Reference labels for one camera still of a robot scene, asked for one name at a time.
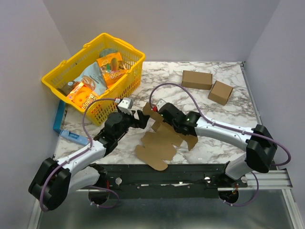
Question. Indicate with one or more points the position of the blue flat box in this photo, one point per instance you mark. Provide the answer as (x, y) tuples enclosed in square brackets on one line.
[(59, 117)]

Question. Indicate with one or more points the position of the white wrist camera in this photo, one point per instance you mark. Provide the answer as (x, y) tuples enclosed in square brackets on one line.
[(125, 105), (159, 105)]

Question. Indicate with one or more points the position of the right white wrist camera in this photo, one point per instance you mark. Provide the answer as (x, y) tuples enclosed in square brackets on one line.
[(159, 105)]

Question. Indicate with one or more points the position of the aluminium extrusion frame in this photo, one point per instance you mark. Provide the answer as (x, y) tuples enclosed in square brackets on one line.
[(269, 181)]

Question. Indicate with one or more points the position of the large folded cardboard box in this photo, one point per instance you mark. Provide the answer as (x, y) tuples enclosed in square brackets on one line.
[(197, 80)]

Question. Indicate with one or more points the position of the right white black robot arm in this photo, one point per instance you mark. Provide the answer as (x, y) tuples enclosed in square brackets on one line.
[(256, 142)]

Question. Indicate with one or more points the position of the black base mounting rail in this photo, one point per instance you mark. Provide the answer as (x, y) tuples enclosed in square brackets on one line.
[(165, 192)]

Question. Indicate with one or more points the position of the orange mango snack bag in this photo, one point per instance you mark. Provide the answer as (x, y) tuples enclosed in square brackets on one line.
[(112, 68)]

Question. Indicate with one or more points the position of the yellow plastic shopping basket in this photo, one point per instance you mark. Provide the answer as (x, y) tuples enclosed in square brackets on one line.
[(83, 68)]

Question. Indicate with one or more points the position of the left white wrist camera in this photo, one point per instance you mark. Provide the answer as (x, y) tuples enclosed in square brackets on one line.
[(125, 105)]

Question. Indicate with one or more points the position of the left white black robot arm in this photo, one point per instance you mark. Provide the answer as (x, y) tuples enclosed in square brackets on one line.
[(52, 182)]

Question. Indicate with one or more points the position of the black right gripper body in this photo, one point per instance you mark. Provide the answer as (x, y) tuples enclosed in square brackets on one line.
[(164, 114)]

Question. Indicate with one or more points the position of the brown cardboard box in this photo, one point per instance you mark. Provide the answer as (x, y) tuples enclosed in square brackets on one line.
[(160, 145)]

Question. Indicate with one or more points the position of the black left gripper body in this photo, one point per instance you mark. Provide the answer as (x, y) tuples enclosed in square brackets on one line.
[(128, 120)]

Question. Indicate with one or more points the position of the light blue small carton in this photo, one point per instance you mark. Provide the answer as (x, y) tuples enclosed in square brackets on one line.
[(75, 138)]

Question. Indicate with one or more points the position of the small folded cardboard box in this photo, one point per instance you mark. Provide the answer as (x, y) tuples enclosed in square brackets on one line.
[(220, 93)]

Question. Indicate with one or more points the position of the orange apple snack bag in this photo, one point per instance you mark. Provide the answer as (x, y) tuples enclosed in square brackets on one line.
[(82, 96)]

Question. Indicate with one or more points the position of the green round snack pack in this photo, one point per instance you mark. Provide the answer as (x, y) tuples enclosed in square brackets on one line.
[(106, 52)]

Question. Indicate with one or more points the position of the light blue bread bag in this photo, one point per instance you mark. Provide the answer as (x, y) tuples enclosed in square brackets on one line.
[(92, 77)]

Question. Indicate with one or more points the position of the dark brown snack pack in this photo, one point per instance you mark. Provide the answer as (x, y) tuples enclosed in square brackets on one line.
[(66, 89)]

